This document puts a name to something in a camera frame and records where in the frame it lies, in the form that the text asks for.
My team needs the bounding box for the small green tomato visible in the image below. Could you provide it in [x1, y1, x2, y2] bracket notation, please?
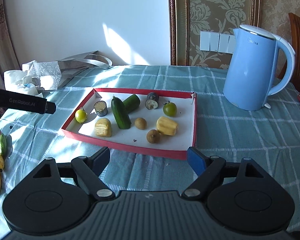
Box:
[75, 108, 88, 124]

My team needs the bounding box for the small brown kiwi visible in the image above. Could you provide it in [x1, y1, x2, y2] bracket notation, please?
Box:
[134, 118, 147, 130]

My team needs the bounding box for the yellow ridged fruit piece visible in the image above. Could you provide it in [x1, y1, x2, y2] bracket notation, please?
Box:
[95, 118, 112, 137]

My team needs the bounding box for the small green fruit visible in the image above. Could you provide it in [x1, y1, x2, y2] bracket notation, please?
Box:
[0, 133, 7, 157]

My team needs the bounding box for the silver patterned gift bag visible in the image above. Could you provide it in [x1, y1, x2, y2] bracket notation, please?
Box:
[22, 51, 113, 91]

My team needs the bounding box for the red shallow cardboard tray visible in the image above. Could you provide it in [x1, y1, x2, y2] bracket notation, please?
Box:
[61, 88, 197, 160]

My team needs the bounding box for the green cucumber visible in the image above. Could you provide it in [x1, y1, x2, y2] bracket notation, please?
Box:
[111, 96, 131, 129]
[123, 94, 140, 113]

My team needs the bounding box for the green tomato with stem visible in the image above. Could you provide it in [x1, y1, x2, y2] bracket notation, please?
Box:
[163, 101, 178, 117]

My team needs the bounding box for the teal checked tablecloth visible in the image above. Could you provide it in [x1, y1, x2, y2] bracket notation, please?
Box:
[0, 66, 300, 239]

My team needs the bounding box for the wooden headboard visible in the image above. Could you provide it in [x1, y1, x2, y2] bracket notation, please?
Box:
[277, 12, 300, 93]

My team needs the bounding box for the white wall switch panel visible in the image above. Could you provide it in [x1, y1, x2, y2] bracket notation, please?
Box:
[199, 31, 236, 54]

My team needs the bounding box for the ornate wooden wall frame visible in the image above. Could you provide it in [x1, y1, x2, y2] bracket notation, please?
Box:
[168, 0, 261, 69]

